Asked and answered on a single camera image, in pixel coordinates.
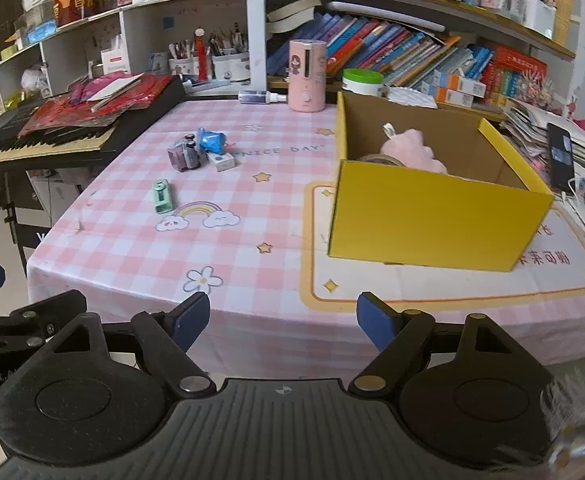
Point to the group of pastel pen cups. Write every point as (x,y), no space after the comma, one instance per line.
(522,2)

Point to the stack of papers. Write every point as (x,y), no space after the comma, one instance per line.
(527,125)

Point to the blue crumpled tube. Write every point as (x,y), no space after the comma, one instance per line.
(211,141)

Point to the white quilted pad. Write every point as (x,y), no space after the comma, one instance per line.
(412,97)

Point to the pile of red packets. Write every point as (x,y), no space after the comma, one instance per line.
(72,110)

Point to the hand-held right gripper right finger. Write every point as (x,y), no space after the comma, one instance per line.
(375,325)

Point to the pink plush paw toy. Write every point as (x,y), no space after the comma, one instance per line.
(412,152)

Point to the white desk mat yellow border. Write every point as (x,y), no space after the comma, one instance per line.
(422,285)

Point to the pink humidifier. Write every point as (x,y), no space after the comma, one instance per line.
(306,77)

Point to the red hanging doll ornament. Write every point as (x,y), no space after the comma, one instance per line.
(201,55)

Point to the black keyboard stand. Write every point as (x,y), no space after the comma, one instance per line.
(20,220)

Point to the stack of thick books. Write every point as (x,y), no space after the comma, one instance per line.
(292,12)

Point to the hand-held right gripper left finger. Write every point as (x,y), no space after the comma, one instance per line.
(192,320)

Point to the long row of colourful books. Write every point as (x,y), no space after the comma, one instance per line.
(387,45)

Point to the yellow cardboard box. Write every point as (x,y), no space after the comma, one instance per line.
(422,220)

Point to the small grey purple toy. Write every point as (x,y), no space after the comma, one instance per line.
(185,155)

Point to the red boxed book set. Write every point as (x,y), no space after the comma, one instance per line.
(517,72)

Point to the white canister green lid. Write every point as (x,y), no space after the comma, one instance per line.
(362,82)

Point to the white booklet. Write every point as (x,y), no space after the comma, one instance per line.
(117,87)

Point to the white paper bag red label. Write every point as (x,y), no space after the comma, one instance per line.
(116,60)

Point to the white pen holder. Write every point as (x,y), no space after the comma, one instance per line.
(230,66)
(185,67)

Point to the white shelf unit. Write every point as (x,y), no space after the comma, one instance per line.
(142,25)

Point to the pink checkered tablecloth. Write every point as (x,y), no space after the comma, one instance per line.
(137,250)

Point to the wooden bookshelf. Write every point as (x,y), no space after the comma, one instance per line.
(397,2)

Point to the clear spray bottle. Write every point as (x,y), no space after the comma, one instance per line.
(257,96)

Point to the small white box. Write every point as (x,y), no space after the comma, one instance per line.
(221,161)

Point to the orange white medicine boxes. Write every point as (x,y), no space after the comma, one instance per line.
(460,87)

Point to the black smartphone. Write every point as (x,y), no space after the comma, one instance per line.
(561,157)

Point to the brown tape roll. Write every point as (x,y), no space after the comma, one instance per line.
(377,158)

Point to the black electronic keyboard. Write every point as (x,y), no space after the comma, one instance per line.
(37,150)

